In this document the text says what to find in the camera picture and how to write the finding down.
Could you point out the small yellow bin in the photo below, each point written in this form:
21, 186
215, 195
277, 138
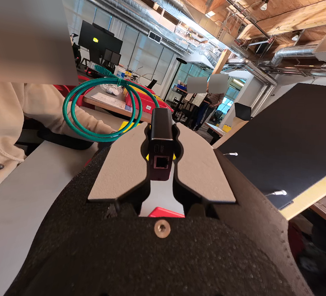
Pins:
227, 127

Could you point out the silver pipe duct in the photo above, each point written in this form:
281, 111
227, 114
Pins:
293, 53

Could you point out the printed paper sheet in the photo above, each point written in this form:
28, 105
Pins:
109, 101

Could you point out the grey table with wooden edge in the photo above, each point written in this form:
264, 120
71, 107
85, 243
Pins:
96, 90

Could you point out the black board with pale edge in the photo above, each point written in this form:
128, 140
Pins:
275, 135

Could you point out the black laptop screen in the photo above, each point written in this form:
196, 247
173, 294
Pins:
243, 111

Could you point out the yellow storage bin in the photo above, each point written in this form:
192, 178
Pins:
124, 125

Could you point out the person's left forearm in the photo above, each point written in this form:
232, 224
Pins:
89, 120

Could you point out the black floor lamp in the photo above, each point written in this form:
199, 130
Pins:
181, 60

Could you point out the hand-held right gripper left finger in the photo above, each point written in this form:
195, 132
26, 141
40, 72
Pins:
119, 163

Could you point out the black ethernet adapter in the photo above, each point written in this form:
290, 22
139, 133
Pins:
160, 127

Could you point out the clear plastic bag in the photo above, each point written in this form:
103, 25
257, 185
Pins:
110, 89

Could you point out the silver ventilation duct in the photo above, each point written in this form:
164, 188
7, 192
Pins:
142, 7

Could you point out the wooden post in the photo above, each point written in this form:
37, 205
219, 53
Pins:
221, 61

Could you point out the person's beige hoodie torso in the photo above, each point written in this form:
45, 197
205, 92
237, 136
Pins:
10, 112

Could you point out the white track light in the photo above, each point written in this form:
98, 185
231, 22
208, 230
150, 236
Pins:
264, 5
295, 37

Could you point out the black computer monitor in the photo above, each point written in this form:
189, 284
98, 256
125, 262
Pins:
116, 58
107, 55

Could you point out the row of red storage bins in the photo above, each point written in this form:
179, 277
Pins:
147, 102

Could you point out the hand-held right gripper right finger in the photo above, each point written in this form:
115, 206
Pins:
201, 166

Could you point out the wooden side table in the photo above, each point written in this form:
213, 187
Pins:
215, 130

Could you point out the large black wall screen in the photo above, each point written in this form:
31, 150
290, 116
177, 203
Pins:
99, 38

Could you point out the large red storage bin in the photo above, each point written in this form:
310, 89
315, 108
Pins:
165, 212

